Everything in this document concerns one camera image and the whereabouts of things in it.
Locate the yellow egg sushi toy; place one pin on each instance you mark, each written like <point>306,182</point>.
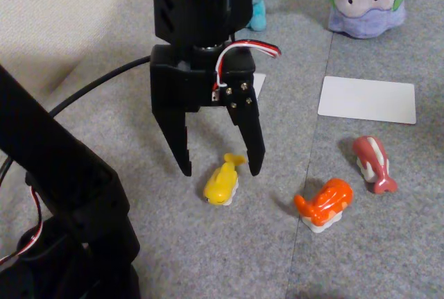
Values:
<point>222,184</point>

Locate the red tuna sushi toy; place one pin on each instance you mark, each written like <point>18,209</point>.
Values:
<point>373,156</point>

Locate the orange shrimp sushi toy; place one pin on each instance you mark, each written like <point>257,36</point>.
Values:
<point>329,198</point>

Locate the white rectangular card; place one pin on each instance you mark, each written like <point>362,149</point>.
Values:
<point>261,84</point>
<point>367,99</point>

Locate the lilac Goomy plush toy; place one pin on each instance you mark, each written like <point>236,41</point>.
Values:
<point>364,18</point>

